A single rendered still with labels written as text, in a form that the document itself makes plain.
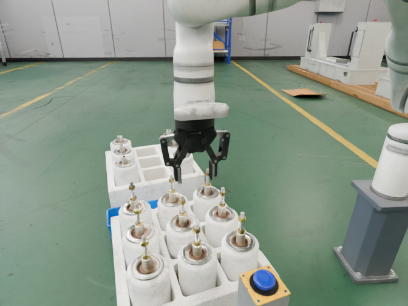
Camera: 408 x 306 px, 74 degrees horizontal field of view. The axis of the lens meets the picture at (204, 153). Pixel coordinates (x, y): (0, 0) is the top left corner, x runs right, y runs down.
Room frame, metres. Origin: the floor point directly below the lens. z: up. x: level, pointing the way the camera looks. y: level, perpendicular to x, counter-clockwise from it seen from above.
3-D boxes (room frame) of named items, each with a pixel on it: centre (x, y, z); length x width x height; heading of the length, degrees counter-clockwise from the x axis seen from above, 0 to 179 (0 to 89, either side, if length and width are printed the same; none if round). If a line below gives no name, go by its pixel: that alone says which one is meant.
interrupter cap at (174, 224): (0.60, 0.06, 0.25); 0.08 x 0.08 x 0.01
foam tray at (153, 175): (1.12, 0.25, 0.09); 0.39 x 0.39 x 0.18; 20
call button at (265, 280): (0.35, -0.11, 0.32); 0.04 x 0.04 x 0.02
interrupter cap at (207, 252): (0.49, 0.02, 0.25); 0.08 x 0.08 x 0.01
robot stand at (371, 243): (0.68, -0.55, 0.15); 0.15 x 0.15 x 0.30; 4
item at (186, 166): (1.05, 0.10, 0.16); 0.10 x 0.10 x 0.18
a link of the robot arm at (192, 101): (0.47, 0.01, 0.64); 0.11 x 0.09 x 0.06; 14
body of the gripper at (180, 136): (0.49, 0.02, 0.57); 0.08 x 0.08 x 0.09
